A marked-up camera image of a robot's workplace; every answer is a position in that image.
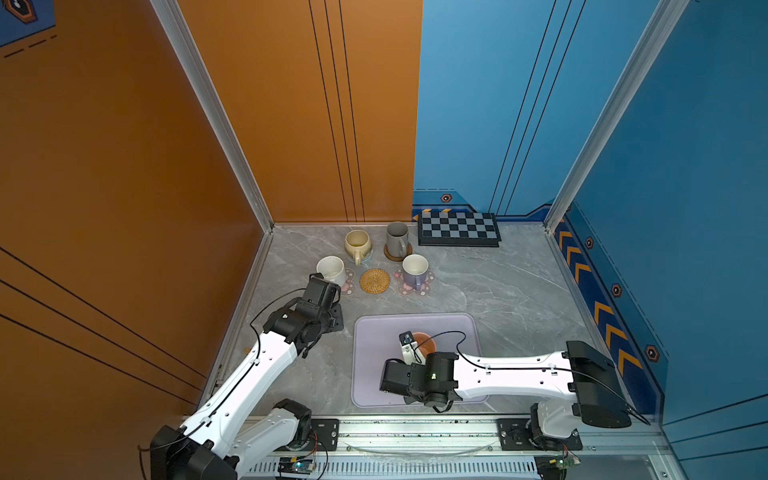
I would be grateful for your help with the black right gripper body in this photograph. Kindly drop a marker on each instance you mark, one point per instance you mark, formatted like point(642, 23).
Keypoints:
point(412, 398)

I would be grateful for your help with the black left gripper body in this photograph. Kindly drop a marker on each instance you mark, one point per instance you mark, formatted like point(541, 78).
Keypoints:
point(332, 320)

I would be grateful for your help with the orange mug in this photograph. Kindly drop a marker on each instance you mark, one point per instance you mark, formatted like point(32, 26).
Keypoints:
point(425, 344)

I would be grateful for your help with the white cream mug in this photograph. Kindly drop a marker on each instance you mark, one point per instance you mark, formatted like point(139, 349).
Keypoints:
point(333, 269)

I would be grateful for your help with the woven rattan round coaster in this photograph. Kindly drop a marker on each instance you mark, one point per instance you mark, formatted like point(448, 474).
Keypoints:
point(375, 281)

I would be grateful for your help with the beige yellow mug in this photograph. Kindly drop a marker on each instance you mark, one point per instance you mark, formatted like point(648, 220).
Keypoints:
point(357, 239)

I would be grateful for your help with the pink flower silicone coaster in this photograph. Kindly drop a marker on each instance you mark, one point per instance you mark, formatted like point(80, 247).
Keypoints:
point(404, 290)

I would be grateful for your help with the lilac mug cream inside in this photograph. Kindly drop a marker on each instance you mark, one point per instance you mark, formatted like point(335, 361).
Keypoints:
point(415, 269)

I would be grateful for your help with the speckled grey mug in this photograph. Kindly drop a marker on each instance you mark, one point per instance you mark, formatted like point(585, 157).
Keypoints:
point(397, 241)

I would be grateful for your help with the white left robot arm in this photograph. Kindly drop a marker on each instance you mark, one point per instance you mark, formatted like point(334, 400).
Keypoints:
point(212, 443)

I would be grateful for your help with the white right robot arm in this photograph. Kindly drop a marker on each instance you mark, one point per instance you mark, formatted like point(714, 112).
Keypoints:
point(576, 386)

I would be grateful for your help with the lilac plastic tray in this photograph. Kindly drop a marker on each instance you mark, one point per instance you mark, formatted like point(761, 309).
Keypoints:
point(376, 339)

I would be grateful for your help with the blue woven round coaster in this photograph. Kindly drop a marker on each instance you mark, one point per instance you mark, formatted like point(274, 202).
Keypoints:
point(359, 257)

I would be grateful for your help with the left green circuit board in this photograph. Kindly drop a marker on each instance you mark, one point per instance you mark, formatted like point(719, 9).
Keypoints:
point(295, 467)

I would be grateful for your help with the green circuit board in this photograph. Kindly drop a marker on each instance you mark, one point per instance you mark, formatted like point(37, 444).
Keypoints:
point(295, 467)
point(555, 467)

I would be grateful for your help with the right green circuit board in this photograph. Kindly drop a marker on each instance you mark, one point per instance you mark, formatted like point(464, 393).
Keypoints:
point(555, 467)

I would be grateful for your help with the black chessboard box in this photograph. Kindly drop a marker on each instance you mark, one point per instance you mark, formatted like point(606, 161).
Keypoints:
point(457, 229)

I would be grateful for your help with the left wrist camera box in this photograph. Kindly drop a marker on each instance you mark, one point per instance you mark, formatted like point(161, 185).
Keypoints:
point(321, 292)

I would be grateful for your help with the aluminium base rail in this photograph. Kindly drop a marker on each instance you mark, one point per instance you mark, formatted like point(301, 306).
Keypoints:
point(471, 446)

